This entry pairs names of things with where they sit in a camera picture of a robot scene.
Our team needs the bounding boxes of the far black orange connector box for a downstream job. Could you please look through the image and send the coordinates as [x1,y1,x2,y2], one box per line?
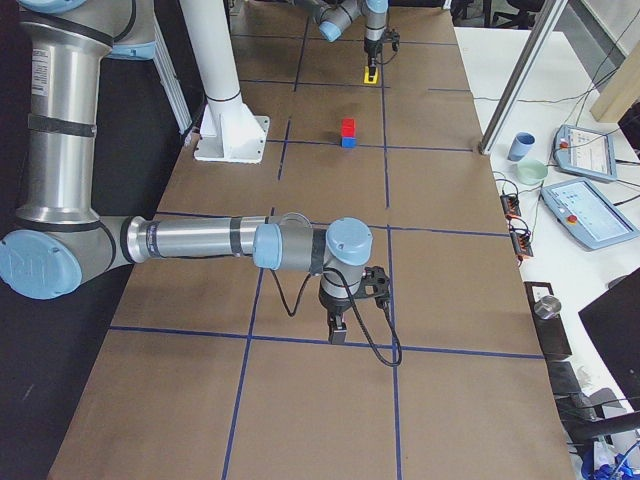
[500,193,521,219]

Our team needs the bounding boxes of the silver metal cylinder weight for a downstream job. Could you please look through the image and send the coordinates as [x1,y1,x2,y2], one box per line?
[533,295,562,320]

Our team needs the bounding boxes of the near black orange connector box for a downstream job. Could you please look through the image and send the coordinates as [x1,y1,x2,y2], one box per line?
[509,227,534,260]

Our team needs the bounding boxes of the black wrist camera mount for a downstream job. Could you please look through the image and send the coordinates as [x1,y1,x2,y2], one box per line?
[358,266,390,309]
[385,29,400,52]

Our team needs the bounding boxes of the teach pendant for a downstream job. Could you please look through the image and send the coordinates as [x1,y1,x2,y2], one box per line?
[552,124,618,182]
[541,178,639,250]

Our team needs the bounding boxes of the near teach pendant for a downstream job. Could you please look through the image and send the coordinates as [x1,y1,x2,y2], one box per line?
[541,178,639,250]

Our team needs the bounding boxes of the black office chair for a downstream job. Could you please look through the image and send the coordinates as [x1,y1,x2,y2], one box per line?
[546,361,639,445]

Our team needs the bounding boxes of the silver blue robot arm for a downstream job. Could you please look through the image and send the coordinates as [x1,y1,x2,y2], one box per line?
[290,0,389,85]
[1,1,372,344]

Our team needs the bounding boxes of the blue wooden block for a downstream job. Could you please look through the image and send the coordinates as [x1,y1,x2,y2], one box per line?
[341,136,357,148]

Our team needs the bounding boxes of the red wooden block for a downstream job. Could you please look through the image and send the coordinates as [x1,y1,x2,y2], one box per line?
[340,118,356,138]

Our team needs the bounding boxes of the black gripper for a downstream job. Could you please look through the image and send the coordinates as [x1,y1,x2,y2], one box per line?
[364,40,383,80]
[318,287,353,344]

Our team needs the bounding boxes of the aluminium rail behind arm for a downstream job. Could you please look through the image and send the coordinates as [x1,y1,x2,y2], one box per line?
[153,17,192,134]

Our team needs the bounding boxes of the aluminium frame post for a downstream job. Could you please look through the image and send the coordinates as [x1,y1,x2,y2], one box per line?
[478,0,568,155]

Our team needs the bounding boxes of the black camera cable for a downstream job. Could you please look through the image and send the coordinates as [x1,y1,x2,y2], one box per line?
[379,28,401,65]
[269,267,403,369]

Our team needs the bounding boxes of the far teach pendant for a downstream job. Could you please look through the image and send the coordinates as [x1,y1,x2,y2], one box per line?
[552,124,618,182]

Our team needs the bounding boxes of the blue plastic cup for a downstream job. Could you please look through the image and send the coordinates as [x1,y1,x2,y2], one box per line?
[508,132,536,162]

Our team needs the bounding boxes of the black orange connector box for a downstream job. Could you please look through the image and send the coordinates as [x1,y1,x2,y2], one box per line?
[500,193,521,219]
[509,227,534,260]

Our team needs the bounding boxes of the black monitor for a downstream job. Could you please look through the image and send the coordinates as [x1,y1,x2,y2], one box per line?
[579,270,640,410]

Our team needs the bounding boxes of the green plastic bowl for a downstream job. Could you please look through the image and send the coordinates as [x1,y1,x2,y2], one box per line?
[516,158,548,185]

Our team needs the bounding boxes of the yellow wooden block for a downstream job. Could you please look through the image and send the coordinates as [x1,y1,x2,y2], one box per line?
[363,66,379,85]

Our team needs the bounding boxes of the white pedestal column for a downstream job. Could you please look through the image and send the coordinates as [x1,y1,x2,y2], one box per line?
[180,0,270,164]

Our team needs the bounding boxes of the black rectangular box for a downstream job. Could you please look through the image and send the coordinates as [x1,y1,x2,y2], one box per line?
[524,281,572,361]

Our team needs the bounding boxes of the wooden board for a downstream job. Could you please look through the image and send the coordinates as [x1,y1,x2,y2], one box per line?
[590,44,640,123]

